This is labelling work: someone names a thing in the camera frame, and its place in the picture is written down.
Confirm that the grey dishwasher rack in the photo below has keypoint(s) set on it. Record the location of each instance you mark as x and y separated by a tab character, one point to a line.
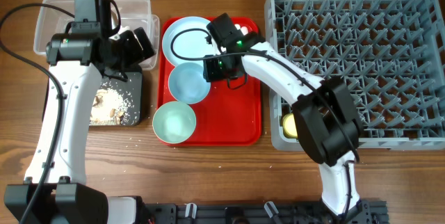
390	54

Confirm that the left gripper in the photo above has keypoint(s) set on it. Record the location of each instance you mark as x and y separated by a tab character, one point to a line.
136	53

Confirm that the yellow plastic cup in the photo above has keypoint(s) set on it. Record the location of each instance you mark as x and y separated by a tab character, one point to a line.
289	126

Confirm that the white plastic fork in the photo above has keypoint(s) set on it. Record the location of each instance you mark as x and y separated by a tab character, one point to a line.
245	30

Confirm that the black waste tray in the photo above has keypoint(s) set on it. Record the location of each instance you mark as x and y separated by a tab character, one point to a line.
89	99

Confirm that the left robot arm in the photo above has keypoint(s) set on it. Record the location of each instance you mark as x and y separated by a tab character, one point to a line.
92	47

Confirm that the mint green bowl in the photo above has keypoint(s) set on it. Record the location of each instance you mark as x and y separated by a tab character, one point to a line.
174	122

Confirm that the food scraps pile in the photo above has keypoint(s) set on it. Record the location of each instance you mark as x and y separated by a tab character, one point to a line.
112	105

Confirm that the light blue plate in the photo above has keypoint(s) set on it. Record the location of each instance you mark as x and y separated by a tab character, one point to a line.
191	44

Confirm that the red serving tray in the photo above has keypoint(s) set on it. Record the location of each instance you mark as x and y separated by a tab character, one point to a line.
225	117

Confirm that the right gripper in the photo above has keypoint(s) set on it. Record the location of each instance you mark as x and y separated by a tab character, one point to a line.
211	72

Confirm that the clear plastic waste bin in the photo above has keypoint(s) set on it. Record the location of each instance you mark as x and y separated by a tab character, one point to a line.
134	14

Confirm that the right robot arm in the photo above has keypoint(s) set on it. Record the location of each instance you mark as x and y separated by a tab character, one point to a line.
326	119

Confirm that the light blue bowl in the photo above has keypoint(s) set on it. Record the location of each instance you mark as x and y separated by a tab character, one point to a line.
187	84

